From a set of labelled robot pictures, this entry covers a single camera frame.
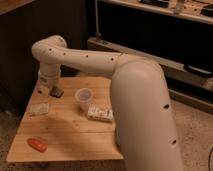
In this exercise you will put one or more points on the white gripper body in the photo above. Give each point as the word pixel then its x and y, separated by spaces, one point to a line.
pixel 47 83

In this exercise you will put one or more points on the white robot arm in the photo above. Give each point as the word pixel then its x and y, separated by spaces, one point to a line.
pixel 139 96

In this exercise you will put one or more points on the white clear packet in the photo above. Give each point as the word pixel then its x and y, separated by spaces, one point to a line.
pixel 39 109

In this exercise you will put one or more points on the wooden table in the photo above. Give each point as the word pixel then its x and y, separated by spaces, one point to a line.
pixel 65 130

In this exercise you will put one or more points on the metal pole stand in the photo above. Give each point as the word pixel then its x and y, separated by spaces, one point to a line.
pixel 97 33

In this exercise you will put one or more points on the white patterned box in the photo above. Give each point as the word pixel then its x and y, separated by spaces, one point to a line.
pixel 100 114

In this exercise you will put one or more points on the orange red toy carrot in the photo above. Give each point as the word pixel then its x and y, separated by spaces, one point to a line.
pixel 37 144

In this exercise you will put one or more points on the dark shelf unit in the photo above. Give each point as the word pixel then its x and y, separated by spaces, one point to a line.
pixel 171 41

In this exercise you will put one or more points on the black device on ledge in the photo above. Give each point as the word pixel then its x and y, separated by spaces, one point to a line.
pixel 198 72

